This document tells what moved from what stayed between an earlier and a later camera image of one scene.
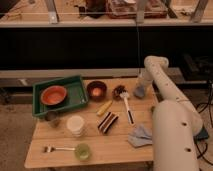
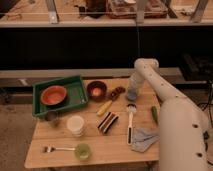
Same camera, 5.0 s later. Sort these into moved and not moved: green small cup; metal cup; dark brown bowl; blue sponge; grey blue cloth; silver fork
Moved: grey blue cloth; blue sponge
Not moved: metal cup; green small cup; dark brown bowl; silver fork
